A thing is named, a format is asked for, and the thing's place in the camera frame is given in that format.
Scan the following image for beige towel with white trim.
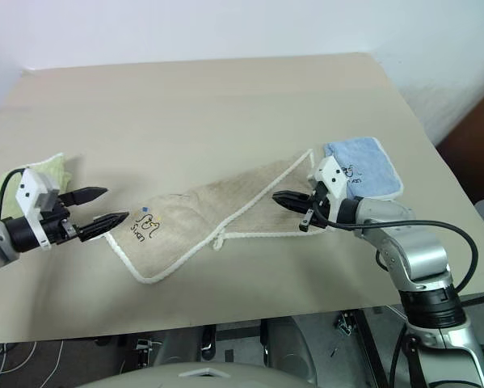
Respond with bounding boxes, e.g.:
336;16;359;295
103;148;328;285

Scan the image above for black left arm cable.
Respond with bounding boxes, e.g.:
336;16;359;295
0;168;27;344

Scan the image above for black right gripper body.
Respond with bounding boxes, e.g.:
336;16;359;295
299;182;343;232

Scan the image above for blue folded towel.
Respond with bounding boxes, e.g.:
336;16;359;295
322;137;405;202

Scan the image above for black robot torso cable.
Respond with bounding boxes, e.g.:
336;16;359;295
389;318;415;388

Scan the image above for green folded towel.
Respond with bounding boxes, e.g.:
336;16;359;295
0;153;75;224

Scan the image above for black table frame bar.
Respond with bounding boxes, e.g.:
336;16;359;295
352;309;390;388

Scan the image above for grey rounded robot leg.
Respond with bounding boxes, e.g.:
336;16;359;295
154;326;213;365
263;317;322;383

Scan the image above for grey robot torso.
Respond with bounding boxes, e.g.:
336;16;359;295
74;358;320;388

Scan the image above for metal table clamp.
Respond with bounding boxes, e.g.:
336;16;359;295
336;310;358;337

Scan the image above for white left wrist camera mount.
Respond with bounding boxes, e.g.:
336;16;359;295
15;168;61;248

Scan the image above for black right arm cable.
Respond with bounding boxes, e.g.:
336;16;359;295
305;200;481;293

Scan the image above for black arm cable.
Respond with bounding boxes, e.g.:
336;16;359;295
0;168;27;344
305;200;481;293

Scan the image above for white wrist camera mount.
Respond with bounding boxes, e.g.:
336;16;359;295
309;156;351;200
15;168;61;248

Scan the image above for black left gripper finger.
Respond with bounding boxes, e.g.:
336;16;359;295
59;186;109;208
78;211;130;243

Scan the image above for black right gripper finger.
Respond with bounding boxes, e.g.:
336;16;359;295
274;198;308;213
272;190;308;203

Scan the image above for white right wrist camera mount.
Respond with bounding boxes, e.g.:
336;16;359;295
309;156;351;200

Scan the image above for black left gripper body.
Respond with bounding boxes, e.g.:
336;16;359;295
39;192;82;246

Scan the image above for white floor cables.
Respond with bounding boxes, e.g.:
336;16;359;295
0;340;67;388

